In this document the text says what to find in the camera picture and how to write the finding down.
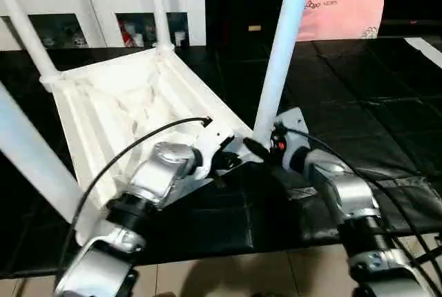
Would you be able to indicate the pink printed pillow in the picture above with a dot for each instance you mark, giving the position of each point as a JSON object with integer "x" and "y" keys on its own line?
{"x": 342, "y": 11}

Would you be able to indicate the small yellow label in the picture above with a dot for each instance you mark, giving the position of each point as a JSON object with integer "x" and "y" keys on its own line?
{"x": 255, "y": 28}

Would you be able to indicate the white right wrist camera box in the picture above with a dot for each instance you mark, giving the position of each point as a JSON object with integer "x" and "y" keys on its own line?
{"x": 291, "y": 126}

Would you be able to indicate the white glass-door cabinet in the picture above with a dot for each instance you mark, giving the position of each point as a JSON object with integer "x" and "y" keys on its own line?
{"x": 90, "y": 3}

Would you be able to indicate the black television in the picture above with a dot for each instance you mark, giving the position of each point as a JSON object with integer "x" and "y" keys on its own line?
{"x": 414, "y": 26}

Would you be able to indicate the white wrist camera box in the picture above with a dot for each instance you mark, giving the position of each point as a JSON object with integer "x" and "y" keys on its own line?
{"x": 291, "y": 126}
{"x": 215, "y": 138}

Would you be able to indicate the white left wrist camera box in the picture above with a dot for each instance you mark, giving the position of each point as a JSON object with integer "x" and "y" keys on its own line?
{"x": 215, "y": 138}

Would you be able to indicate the black work mat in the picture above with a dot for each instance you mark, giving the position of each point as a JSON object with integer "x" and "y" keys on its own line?
{"x": 345, "y": 90}

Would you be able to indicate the white plastic table leg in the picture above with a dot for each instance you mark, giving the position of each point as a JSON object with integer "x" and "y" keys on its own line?
{"x": 26, "y": 27}
{"x": 34, "y": 155}
{"x": 283, "y": 48}
{"x": 159, "y": 7}

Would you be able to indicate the black tripod stand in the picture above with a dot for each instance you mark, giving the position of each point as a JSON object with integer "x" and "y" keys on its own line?
{"x": 427, "y": 252}

